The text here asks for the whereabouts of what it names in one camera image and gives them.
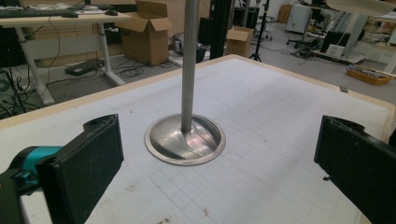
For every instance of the black frame strut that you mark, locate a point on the black frame strut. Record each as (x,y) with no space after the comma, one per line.
(220,28)

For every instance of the yellow tray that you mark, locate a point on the yellow tray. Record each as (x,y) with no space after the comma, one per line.
(369,76)

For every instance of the small cardboard box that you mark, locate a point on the small cardboard box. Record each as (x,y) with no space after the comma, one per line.
(239,42)

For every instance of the desk with white legs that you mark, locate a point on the desk with white legs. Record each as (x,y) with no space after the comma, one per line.
(62,46)

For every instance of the white cabinet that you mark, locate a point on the white cabinet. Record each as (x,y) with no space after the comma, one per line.
(298,18)

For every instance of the flat black box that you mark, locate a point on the flat black box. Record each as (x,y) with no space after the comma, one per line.
(84,67)

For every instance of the desk with rounded beige top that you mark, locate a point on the desk with rounded beige top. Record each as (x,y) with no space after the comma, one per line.
(361,6)

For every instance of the grey rounded appliance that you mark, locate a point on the grey rounded appliance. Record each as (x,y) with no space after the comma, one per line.
(178,43)

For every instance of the black computer mouse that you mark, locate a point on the black computer mouse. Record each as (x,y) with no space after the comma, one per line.
(111,12)

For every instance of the large open cardboard box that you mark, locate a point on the large open cardboard box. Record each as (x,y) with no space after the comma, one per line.
(143,40)

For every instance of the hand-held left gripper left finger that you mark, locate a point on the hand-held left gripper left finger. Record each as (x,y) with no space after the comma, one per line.
(84,168)

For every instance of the steel utensil rack stand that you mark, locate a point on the steel utensil rack stand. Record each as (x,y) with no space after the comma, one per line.
(190,62)

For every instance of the white grid mat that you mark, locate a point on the white grid mat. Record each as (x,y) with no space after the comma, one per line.
(264,124)

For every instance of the black keyboard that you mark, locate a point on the black keyboard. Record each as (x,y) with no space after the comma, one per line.
(34,13)

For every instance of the black tripod stand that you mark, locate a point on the black tripod stand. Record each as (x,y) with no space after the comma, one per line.
(261,31)

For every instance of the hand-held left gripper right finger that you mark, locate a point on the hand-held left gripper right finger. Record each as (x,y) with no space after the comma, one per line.
(358,165)

